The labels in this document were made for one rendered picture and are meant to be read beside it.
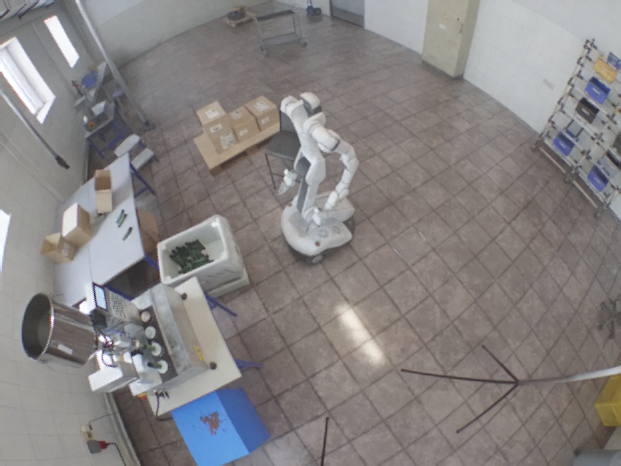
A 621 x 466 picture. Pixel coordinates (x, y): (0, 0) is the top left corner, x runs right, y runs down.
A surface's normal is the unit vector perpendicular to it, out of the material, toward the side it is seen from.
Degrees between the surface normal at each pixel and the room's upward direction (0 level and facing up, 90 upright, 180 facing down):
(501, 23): 90
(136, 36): 90
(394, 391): 0
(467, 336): 0
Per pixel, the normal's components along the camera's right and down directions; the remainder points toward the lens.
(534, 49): -0.85, 0.50
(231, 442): -0.11, -0.48
